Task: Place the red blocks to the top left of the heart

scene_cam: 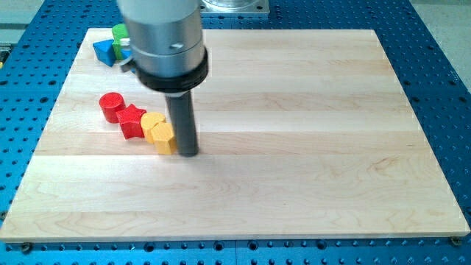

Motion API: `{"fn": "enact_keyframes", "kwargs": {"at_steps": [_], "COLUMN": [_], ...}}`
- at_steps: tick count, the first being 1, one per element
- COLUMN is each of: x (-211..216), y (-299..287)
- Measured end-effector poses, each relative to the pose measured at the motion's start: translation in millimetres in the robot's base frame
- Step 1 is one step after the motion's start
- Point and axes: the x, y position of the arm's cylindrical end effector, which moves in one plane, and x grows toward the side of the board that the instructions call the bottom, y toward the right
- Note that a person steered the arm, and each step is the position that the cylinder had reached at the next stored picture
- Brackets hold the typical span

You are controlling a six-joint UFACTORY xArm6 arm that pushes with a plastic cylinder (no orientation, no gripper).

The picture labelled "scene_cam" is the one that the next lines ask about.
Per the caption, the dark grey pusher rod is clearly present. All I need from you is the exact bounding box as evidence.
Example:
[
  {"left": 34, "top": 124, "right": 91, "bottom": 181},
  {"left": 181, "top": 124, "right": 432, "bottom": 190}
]
[{"left": 165, "top": 91, "right": 199, "bottom": 157}]

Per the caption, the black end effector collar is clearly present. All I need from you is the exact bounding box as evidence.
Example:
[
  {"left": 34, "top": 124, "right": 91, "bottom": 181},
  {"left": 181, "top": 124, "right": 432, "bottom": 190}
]
[{"left": 134, "top": 48, "right": 209, "bottom": 93}]

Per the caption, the blue block behind arm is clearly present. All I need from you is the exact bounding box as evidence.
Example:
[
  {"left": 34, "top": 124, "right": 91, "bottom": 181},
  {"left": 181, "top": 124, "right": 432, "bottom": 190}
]
[{"left": 119, "top": 49, "right": 135, "bottom": 73}]

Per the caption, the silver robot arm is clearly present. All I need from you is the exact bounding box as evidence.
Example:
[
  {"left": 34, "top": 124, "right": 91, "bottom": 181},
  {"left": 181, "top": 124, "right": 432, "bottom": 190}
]
[{"left": 117, "top": 0, "right": 209, "bottom": 157}]

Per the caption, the yellow heart block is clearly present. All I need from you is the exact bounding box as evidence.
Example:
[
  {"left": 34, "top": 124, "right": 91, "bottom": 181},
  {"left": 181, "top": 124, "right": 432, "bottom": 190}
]
[{"left": 141, "top": 112, "right": 166, "bottom": 144}]

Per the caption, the yellow hexagon block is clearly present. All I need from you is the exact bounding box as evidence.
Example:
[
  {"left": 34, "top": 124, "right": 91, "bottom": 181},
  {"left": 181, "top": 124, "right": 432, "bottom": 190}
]
[{"left": 151, "top": 122, "right": 177, "bottom": 155}]

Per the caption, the red star block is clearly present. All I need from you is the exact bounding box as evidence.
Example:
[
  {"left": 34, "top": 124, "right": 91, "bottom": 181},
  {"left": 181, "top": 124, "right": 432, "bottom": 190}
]
[{"left": 116, "top": 104, "right": 146, "bottom": 140}]

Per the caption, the red cylinder block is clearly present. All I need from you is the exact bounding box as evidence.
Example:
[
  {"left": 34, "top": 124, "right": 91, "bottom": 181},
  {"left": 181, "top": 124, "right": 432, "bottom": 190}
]
[{"left": 99, "top": 92, "right": 126, "bottom": 124}]

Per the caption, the blue triangle block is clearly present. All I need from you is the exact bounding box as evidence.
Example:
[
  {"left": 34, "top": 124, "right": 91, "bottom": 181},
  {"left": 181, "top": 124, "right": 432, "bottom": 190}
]
[{"left": 93, "top": 39, "right": 116, "bottom": 67}]

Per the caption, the green block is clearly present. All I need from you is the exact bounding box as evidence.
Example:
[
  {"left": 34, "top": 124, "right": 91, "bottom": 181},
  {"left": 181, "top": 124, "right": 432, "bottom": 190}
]
[{"left": 111, "top": 24, "right": 129, "bottom": 60}]

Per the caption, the light wooden board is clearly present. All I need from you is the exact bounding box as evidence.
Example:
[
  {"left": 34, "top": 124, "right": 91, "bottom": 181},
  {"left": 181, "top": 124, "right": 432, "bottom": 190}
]
[{"left": 1, "top": 29, "right": 470, "bottom": 243}]

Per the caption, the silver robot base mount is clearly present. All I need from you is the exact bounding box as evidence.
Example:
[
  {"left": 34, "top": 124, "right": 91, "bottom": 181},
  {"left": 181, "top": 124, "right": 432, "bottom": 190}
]
[{"left": 199, "top": 0, "right": 270, "bottom": 15}]

